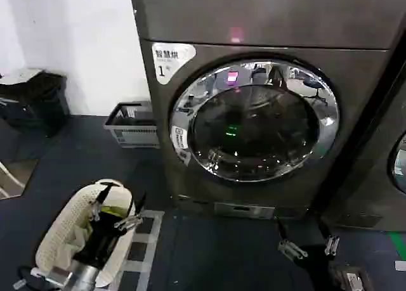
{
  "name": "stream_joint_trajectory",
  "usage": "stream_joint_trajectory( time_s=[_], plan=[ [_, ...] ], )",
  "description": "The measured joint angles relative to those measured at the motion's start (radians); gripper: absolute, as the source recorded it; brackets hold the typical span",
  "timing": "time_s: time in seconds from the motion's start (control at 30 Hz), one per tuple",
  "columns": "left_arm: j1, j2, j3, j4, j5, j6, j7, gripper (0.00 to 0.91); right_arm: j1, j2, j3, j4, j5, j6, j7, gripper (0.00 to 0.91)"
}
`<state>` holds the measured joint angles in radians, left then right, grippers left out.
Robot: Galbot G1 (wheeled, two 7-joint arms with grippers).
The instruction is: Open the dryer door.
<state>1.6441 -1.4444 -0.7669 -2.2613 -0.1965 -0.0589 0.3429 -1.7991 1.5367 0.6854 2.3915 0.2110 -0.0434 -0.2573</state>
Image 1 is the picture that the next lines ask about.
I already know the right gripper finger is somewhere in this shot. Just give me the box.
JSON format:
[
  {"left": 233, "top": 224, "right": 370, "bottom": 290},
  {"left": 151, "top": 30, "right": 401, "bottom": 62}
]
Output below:
[
  {"left": 318, "top": 221, "right": 341, "bottom": 257},
  {"left": 277, "top": 220, "right": 309, "bottom": 260}
]

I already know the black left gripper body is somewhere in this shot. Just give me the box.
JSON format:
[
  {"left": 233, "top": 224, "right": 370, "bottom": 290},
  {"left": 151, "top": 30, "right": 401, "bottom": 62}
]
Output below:
[{"left": 74, "top": 219, "right": 124, "bottom": 269}]

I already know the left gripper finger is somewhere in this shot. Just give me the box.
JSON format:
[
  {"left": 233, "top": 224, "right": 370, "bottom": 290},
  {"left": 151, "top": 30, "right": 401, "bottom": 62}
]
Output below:
[
  {"left": 113, "top": 191, "right": 147, "bottom": 234},
  {"left": 89, "top": 183, "right": 112, "bottom": 222}
]

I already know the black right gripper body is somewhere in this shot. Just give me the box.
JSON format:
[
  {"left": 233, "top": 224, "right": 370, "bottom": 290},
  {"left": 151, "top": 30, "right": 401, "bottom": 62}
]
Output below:
[{"left": 298, "top": 244, "right": 342, "bottom": 275}]

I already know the yellow-green garment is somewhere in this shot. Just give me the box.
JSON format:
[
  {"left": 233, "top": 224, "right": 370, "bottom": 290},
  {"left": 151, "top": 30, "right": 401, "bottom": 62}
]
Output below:
[{"left": 75, "top": 204, "right": 129, "bottom": 241}]

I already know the white garment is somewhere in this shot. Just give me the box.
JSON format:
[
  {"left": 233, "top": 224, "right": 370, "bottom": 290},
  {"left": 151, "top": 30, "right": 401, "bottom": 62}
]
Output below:
[{"left": 68, "top": 226, "right": 93, "bottom": 252}]

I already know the checkered floor marking mat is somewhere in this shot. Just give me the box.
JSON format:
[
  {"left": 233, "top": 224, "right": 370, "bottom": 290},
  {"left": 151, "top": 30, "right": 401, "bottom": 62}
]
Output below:
[{"left": 119, "top": 209, "right": 165, "bottom": 291}]

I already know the white woven laundry basket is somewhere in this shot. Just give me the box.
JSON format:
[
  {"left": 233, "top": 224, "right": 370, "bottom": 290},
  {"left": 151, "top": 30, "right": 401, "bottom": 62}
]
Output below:
[{"left": 34, "top": 178, "right": 142, "bottom": 288}]

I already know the grey dryer without sticker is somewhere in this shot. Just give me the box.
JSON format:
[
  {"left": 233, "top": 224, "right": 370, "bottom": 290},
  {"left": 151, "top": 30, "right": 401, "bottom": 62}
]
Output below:
[{"left": 319, "top": 58, "right": 406, "bottom": 233}]

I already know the grey slatted plastic crate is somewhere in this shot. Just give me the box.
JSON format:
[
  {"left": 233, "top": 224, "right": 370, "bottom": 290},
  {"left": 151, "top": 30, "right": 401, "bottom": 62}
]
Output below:
[{"left": 103, "top": 100, "right": 161, "bottom": 150}]

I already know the black storage bin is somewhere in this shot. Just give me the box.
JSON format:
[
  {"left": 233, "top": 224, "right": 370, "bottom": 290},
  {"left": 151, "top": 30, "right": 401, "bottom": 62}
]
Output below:
[{"left": 0, "top": 68, "right": 70, "bottom": 137}]

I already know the round glass dryer door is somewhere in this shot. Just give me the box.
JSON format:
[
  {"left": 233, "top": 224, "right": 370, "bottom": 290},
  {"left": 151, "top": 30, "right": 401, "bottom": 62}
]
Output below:
[{"left": 169, "top": 59, "right": 341, "bottom": 186}]

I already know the grey dryer with number sticker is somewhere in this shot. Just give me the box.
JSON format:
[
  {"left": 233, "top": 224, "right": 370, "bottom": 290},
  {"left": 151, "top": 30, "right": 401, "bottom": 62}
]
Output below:
[{"left": 129, "top": 0, "right": 406, "bottom": 221}]

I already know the white frame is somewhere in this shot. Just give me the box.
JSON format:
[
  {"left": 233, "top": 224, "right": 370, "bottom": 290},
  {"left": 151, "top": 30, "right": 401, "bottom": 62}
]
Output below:
[{"left": 0, "top": 160, "right": 26, "bottom": 200}]

